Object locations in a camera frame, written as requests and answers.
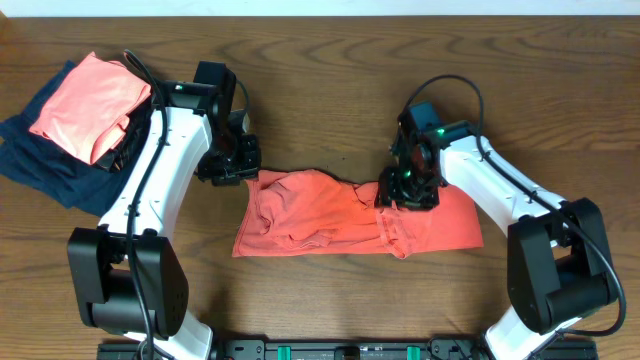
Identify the red printed t-shirt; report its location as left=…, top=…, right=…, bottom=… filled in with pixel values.
left=232, top=170, right=484, bottom=259

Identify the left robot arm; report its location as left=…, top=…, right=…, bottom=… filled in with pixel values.
left=67, top=61, right=261, bottom=359

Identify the folded navy blue garment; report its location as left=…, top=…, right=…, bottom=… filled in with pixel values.
left=1, top=61, right=138, bottom=217

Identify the folded black patterned garment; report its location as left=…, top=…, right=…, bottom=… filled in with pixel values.
left=91, top=78, right=153, bottom=173

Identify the folded pink shirt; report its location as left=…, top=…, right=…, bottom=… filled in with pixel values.
left=29, top=53, right=151, bottom=165

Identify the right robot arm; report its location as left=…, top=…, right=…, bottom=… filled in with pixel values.
left=376, top=102, right=625, bottom=359

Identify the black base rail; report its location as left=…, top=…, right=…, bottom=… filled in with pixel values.
left=96, top=339, right=599, bottom=360

